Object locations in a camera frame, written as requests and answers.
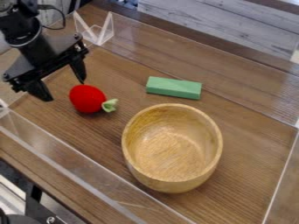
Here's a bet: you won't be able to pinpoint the black cable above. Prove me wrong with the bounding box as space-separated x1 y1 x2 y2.
0 207 13 224

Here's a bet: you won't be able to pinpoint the green rectangular block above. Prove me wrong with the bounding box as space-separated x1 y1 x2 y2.
145 76 201 100

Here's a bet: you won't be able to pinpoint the red plush strawberry toy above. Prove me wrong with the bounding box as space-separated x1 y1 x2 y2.
69 85 117 114

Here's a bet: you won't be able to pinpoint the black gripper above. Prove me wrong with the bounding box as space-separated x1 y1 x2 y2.
1 28 89 102

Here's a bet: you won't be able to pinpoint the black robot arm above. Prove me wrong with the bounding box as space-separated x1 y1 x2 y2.
0 0 89 102

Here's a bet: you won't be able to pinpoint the wooden bowl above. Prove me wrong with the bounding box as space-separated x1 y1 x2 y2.
121 103 223 193

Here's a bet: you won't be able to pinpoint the clear acrylic tray walls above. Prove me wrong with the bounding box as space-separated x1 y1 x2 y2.
0 6 299 224

